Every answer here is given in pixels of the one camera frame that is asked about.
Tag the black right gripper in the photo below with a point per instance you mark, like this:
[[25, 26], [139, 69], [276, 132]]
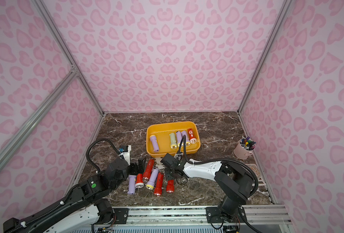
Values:
[[170, 163]]

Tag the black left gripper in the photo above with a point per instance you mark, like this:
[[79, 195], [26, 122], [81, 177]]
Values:
[[133, 169]]

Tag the red flashlight white logo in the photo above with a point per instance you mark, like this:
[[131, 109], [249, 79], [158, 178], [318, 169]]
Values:
[[192, 137]]

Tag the purple flashlight yellow top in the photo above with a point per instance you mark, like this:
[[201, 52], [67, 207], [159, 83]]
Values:
[[154, 142]]

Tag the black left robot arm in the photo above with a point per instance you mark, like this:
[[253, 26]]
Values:
[[91, 192]]

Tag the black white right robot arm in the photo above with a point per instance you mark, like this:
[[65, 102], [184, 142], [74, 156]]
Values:
[[236, 179]]

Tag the yellow plastic storage tray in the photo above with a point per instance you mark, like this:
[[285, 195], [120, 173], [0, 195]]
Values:
[[166, 138]]

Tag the red flashlight white head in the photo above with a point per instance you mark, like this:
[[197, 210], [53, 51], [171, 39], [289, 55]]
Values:
[[139, 181]]

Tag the pink pen holder cup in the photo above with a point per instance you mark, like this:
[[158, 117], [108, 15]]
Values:
[[244, 148]]

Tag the white kitchen scale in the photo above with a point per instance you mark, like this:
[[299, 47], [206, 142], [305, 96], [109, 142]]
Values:
[[256, 170]]

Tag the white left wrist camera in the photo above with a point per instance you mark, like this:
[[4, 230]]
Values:
[[125, 153]]

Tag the aluminium diagonal frame bar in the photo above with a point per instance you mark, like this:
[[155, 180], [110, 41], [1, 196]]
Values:
[[10, 148]]

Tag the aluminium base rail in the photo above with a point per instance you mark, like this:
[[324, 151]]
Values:
[[177, 219]]

